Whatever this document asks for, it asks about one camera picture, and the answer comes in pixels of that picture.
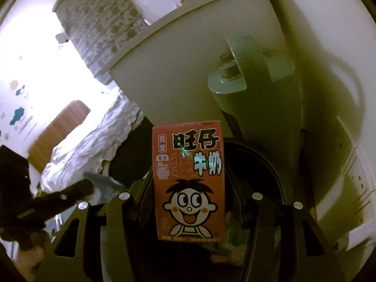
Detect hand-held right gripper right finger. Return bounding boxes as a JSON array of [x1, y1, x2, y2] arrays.
[[225, 173, 344, 282]]

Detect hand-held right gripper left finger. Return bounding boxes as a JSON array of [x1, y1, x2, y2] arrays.
[[35, 167, 156, 282]]

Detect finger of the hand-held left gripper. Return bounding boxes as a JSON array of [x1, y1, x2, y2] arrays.
[[31, 179, 95, 221]]

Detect red milk carton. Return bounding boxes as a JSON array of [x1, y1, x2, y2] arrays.
[[152, 120, 226, 243]]

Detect grey trash bin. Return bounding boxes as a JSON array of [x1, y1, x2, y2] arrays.
[[207, 34, 303, 221]]

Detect dark cloth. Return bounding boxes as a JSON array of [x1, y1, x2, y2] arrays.
[[103, 114, 155, 188]]

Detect bed with white blanket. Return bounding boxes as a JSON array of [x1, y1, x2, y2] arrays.
[[39, 94, 144, 194]]

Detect wooden headboard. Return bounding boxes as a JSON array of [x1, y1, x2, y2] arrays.
[[28, 100, 91, 172]]

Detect white slotted appliance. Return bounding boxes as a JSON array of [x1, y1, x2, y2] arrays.
[[317, 114, 373, 253]]

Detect white cabinet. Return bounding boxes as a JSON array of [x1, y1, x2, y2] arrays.
[[108, 0, 304, 141]]

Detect grey patterned curtain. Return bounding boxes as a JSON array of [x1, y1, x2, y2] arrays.
[[53, 0, 147, 84]]

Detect blue cloud wall stickers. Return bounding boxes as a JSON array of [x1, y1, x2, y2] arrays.
[[0, 79, 30, 141]]

